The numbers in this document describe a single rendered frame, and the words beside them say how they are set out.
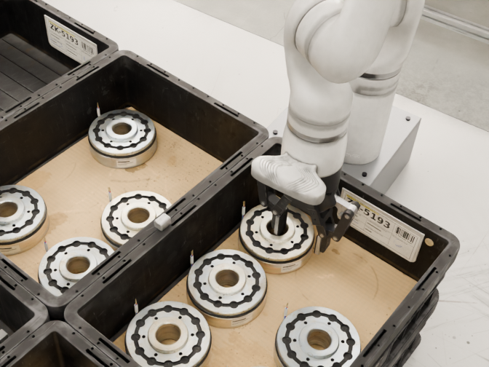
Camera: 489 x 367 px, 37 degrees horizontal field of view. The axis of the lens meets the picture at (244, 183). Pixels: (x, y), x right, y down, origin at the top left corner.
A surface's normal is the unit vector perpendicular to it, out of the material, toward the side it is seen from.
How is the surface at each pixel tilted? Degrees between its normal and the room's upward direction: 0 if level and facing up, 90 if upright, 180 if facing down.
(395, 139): 1
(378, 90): 90
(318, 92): 16
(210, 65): 0
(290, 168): 4
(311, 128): 89
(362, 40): 72
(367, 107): 90
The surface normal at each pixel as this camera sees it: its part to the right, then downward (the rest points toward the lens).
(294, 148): -0.66, 0.43
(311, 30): -0.73, -0.10
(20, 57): 0.04, -0.69
